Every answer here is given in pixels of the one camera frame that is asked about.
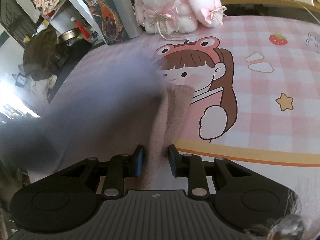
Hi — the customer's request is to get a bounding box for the purple and pink knit sweater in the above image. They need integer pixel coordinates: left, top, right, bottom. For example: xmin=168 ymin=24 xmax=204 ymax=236
xmin=1 ymin=55 xmax=194 ymax=190

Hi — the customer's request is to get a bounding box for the pink checkered cartoon tablecloth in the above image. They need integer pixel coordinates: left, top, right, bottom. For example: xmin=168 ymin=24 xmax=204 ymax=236
xmin=54 ymin=16 xmax=319 ymax=198

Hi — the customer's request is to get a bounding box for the olive brown jacket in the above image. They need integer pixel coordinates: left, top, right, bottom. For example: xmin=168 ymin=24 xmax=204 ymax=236
xmin=22 ymin=29 xmax=69 ymax=81

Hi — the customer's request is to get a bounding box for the red bottle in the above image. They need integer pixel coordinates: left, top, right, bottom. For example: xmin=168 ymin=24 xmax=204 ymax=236
xmin=71 ymin=17 xmax=91 ymax=39

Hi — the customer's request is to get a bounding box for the metal bowl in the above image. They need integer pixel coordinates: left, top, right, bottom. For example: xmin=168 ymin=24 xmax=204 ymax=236
xmin=59 ymin=28 xmax=81 ymax=43

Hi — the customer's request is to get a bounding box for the pink white plush bunny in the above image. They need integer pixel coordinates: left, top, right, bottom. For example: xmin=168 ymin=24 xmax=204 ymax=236
xmin=134 ymin=0 xmax=227 ymax=40

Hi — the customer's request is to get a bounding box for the dark illustrated book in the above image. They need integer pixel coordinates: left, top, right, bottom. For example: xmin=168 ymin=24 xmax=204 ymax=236
xmin=86 ymin=0 xmax=143 ymax=45

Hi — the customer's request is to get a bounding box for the wooden shelf board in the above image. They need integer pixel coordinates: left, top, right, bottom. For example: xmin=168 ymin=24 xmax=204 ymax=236
xmin=221 ymin=0 xmax=320 ymax=12

